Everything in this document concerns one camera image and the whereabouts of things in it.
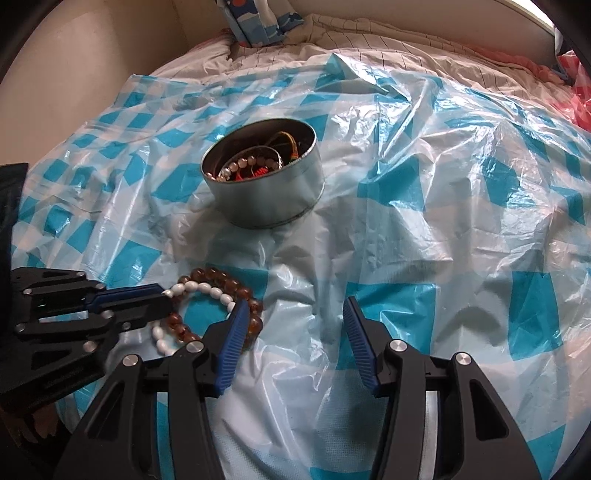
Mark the black flat object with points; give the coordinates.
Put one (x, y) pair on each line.
(13, 217)

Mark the pink cloth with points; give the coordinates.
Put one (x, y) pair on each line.
(531, 67)

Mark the blue checkered plastic sheet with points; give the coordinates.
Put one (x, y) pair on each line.
(438, 207)

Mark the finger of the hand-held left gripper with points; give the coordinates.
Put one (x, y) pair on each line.
(131, 294)
(143, 313)

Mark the striped beige bedsheet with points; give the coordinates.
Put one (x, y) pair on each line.
(415, 50)

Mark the person's left hand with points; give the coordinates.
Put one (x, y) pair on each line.
(41, 422)

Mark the round metal tin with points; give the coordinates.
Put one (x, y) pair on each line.
(263, 205)

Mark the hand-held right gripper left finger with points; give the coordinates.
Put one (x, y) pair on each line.
(234, 339)

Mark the blue patterned curtain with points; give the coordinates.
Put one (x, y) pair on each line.
(254, 23)

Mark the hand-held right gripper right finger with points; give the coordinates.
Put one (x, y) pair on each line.
(362, 344)

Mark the red checkered plastic bag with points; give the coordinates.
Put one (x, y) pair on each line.
(581, 92)

